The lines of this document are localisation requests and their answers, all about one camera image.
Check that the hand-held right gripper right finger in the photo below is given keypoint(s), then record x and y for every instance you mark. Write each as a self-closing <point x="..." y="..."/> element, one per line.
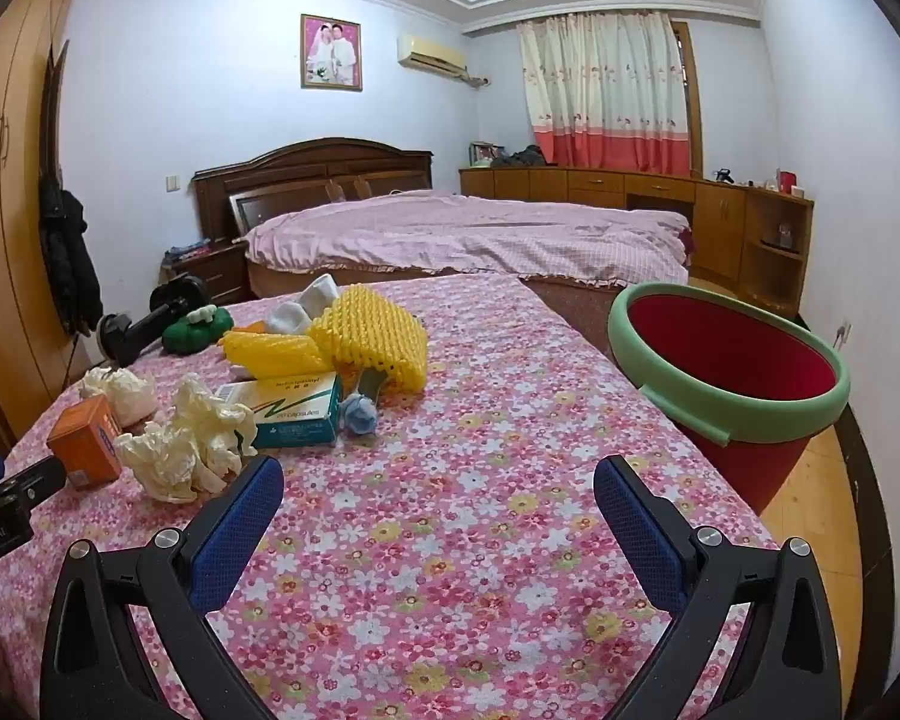
<point x="637" y="532"/>

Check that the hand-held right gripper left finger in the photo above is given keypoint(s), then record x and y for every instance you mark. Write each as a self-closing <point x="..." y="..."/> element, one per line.
<point x="236" y="532"/>

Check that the orange cardboard box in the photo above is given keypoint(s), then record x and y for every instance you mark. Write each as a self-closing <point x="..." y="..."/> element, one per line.
<point x="82" y="439"/>

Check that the white green medicine box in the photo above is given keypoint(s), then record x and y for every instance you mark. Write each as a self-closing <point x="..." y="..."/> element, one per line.
<point x="292" y="412"/>

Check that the small blue white wad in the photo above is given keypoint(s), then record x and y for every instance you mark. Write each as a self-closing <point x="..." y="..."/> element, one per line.
<point x="360" y="414"/>

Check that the small yellow foam fruit net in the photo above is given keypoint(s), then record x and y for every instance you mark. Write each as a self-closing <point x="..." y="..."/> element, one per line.
<point x="270" y="352"/>

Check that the red bucket with green rim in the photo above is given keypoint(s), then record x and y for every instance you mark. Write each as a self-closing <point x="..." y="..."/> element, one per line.
<point x="720" y="345"/>

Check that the white sock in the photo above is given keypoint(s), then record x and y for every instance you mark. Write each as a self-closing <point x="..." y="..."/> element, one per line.
<point x="307" y="300"/>

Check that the large yellow foam fruit net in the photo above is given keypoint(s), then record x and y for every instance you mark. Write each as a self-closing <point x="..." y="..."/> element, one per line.
<point x="375" y="330"/>

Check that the black suction phone holder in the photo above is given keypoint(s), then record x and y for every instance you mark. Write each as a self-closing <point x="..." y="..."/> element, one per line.
<point x="142" y="330"/>

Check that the pink floral tablecloth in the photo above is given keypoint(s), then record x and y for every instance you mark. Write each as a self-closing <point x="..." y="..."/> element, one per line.
<point x="450" y="502"/>

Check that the green flower-shaped cushion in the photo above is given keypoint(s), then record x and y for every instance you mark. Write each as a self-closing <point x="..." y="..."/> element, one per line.
<point x="191" y="337"/>

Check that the small white flower ornament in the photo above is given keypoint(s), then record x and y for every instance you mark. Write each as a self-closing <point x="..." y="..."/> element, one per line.
<point x="202" y="313"/>

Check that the black hanging jacket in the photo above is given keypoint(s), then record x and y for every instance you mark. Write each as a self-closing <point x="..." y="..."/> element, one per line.
<point x="67" y="255"/>

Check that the dark wooden nightstand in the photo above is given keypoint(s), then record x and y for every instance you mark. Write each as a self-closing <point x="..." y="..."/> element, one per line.
<point x="221" y="274"/>

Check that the wooden wardrobe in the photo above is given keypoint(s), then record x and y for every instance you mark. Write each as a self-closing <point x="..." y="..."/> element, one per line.
<point x="7" y="202"/>

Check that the pile of items on nightstand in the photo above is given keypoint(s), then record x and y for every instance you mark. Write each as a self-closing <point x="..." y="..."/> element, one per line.
<point x="189" y="248"/>

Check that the long wooden cabinet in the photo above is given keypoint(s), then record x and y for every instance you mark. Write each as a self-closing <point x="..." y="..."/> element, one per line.
<point x="720" y="225"/>

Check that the glass jar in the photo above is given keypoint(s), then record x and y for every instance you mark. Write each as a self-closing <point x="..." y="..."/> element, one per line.
<point x="785" y="235"/>

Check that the wooden bed with pink quilt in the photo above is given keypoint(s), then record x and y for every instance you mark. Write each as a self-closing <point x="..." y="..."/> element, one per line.
<point x="457" y="229"/>

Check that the small black device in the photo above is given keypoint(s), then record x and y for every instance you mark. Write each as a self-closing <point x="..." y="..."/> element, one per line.
<point x="724" y="175"/>

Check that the dark wooden headboard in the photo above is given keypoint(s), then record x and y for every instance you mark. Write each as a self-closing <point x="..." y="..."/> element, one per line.
<point x="307" y="165"/>

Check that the red box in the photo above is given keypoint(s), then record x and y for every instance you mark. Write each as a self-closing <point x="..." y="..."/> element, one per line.
<point x="786" y="181"/>

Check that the dark clothes pile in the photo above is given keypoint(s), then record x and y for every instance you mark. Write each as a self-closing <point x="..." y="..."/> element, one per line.
<point x="517" y="157"/>

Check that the cream and red curtain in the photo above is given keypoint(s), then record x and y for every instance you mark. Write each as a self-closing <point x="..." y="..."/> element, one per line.
<point x="607" y="90"/>

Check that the white wall socket with plug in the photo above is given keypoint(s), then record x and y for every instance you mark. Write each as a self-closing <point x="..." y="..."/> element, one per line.
<point x="842" y="334"/>

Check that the small standing picture frame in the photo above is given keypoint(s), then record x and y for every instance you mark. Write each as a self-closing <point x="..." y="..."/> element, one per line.
<point x="484" y="154"/>

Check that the wooden window frame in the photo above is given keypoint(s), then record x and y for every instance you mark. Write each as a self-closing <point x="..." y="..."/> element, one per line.
<point x="694" y="97"/>

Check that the framed wall photo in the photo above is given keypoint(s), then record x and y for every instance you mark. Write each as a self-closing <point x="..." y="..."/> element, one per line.
<point x="331" y="52"/>

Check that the wall air conditioner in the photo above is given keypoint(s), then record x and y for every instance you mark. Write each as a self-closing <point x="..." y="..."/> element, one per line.
<point x="431" y="56"/>

